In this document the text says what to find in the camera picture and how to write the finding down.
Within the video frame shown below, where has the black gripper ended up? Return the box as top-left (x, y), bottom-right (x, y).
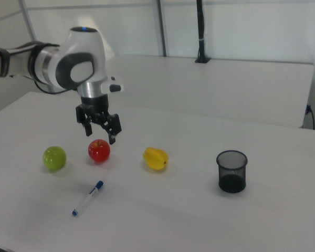
top-left (76, 95), bottom-right (122, 145)

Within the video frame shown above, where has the white marker pen blue cap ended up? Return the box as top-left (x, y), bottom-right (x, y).
top-left (71, 180), bottom-right (104, 217)

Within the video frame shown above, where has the black mesh pen cup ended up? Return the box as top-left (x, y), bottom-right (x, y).
top-left (216, 150), bottom-right (248, 194)

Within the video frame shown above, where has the red toy apple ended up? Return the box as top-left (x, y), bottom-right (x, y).
top-left (88, 139), bottom-right (111, 163)

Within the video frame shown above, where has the green toy apple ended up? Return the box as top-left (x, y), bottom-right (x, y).
top-left (43, 145), bottom-right (67, 171)

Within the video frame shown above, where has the yellow toy starfruit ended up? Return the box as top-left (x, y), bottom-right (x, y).
top-left (142, 147), bottom-right (169, 171)

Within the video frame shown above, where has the white empty table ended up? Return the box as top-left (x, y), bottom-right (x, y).
top-left (89, 54), bottom-right (315, 129)

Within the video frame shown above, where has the black pole with clamp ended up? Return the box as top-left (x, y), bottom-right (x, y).
top-left (194, 0), bottom-right (212, 64)

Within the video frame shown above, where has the black velcro strap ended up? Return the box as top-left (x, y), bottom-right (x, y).
top-left (0, 48), bottom-right (11, 78)

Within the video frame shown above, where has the thin black wall cable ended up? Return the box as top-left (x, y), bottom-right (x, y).
top-left (306, 104), bottom-right (315, 130)

